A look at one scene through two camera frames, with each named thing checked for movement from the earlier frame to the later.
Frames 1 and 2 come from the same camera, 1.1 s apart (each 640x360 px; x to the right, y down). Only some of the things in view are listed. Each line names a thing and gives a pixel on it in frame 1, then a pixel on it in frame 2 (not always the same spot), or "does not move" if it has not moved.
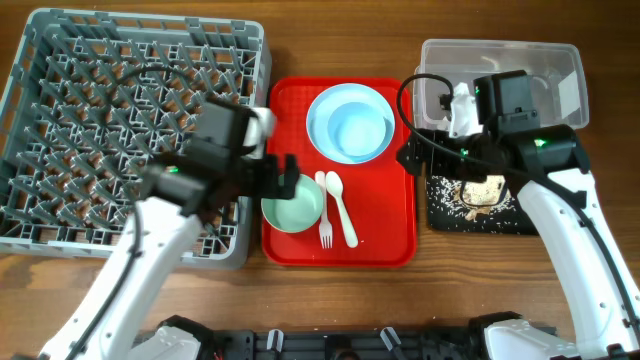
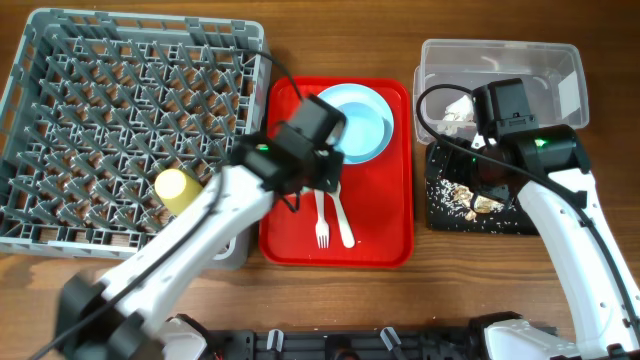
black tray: [478, 208] does not move
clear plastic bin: [560, 87] does not move
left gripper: [256, 185] → [336, 162]
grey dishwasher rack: [92, 100] does not move
